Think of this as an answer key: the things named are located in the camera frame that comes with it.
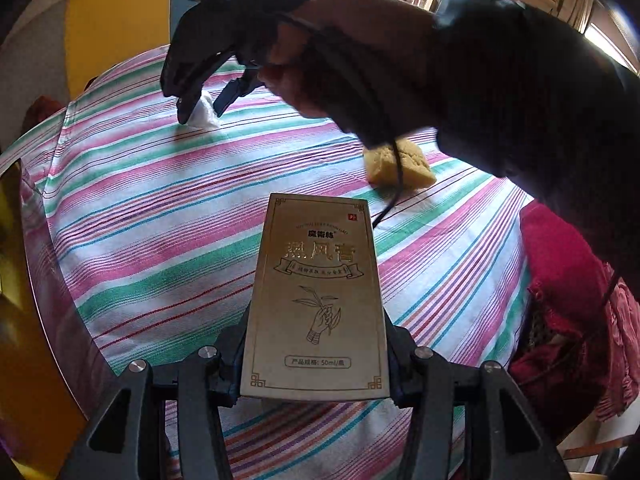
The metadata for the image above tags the gold printed carton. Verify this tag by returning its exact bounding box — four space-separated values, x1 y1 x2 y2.
239 192 391 404

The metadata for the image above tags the yellow sponge block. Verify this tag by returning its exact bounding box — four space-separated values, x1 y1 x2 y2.
363 137 437 189

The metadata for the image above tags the person's right hand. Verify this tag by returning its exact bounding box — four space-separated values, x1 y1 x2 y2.
256 0 443 150

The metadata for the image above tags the striped tablecloth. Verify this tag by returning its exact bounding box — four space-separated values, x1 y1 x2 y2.
0 42 537 480

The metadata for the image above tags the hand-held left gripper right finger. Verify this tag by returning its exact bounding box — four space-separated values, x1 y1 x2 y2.
384 312 571 480

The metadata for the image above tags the dark red cushion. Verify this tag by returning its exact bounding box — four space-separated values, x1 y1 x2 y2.
24 95 67 132

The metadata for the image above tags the white cloth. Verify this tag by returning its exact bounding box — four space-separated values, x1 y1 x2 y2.
189 91 220 129

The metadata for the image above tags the yellow blue cushioned chair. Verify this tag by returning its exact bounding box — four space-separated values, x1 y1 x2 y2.
0 0 174 111

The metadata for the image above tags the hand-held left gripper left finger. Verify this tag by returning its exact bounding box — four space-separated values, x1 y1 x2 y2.
62 310 248 480

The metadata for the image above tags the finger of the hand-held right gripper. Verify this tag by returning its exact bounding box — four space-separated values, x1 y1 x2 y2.
175 91 202 126
213 66 262 114

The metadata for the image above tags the black cable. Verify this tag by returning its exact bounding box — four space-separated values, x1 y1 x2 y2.
280 12 402 232

